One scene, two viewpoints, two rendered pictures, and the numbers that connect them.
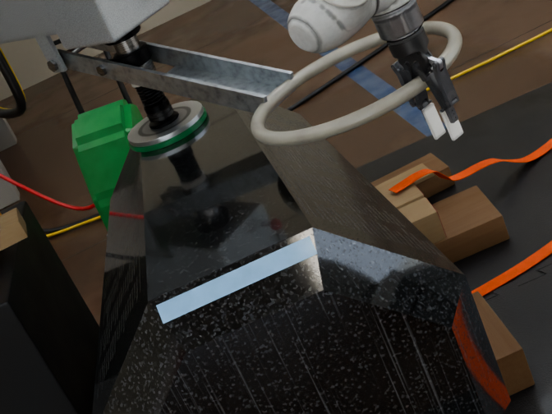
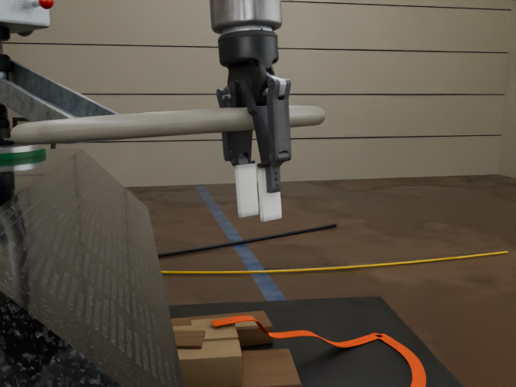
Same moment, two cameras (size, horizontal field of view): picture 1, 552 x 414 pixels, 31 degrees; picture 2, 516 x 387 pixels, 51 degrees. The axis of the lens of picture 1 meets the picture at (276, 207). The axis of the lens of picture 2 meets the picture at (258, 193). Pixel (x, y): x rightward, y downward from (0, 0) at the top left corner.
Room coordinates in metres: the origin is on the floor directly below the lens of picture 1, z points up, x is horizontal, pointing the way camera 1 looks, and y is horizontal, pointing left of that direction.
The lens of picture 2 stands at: (1.10, -0.28, 0.97)
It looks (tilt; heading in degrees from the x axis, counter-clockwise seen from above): 10 degrees down; 352
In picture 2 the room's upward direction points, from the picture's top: straight up
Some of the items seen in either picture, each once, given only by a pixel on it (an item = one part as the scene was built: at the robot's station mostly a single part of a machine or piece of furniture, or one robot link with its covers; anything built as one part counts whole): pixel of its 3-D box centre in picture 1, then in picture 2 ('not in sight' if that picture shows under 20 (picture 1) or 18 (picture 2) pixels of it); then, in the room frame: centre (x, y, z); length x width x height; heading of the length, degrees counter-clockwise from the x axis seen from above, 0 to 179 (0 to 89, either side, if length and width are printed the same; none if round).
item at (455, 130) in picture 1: (451, 121); (269, 193); (1.76, -0.38, 0.85); 0.03 x 0.01 x 0.07; 118
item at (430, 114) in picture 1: (434, 121); (246, 190); (1.80, -0.36, 0.84); 0.03 x 0.01 x 0.07; 118
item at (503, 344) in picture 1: (484, 345); not in sight; (2.08, -0.34, 0.07); 0.30 x 0.12 x 0.12; 0
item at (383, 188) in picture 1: (396, 185); (223, 324); (3.06, -0.41, 0.10); 0.25 x 0.10 x 0.01; 94
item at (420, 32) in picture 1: (412, 52); (249, 71); (1.79, -0.36, 1.00); 0.08 x 0.07 x 0.09; 28
